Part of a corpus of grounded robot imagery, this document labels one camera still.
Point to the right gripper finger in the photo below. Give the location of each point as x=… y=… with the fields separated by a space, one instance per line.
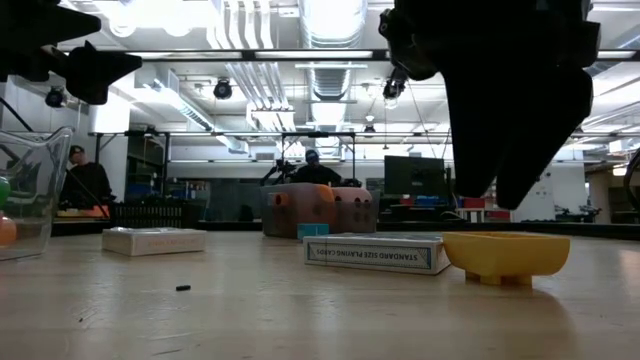
x=540 y=125
x=475 y=140

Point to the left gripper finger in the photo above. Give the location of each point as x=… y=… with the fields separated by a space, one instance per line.
x=92 y=75
x=40 y=22

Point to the yellow-orange toy brick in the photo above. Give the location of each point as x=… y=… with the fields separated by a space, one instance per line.
x=505 y=252

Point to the clear plastic tub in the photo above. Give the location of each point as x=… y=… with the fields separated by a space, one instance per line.
x=45 y=200

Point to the pink foam die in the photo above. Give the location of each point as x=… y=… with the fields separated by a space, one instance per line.
x=352 y=210

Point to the blue playing card box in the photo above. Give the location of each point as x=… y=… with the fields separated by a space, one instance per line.
x=370 y=255

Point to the orange foam die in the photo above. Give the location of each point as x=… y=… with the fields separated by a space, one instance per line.
x=305 y=210

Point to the red storage bin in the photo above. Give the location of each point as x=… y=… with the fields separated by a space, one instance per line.
x=475 y=203

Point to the black room monitor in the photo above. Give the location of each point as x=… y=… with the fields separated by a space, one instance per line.
x=412 y=175

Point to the blue storage bin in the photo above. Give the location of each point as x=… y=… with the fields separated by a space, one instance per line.
x=432 y=201

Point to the white square pillar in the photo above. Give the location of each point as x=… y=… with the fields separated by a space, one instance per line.
x=542 y=200

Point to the person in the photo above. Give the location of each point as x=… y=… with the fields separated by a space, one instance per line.
x=315 y=175
x=87 y=185

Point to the distant orange tray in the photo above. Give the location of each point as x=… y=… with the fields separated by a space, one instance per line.
x=95 y=212

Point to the small black slatted basket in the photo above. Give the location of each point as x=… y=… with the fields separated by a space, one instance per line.
x=150 y=215

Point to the grey translucent plastic bin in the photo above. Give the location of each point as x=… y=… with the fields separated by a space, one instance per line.
x=263 y=210

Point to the small black screw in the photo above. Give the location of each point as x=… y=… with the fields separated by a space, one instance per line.
x=183 y=288

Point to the wide silver ventilation duct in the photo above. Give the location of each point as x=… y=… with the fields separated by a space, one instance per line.
x=330 y=25

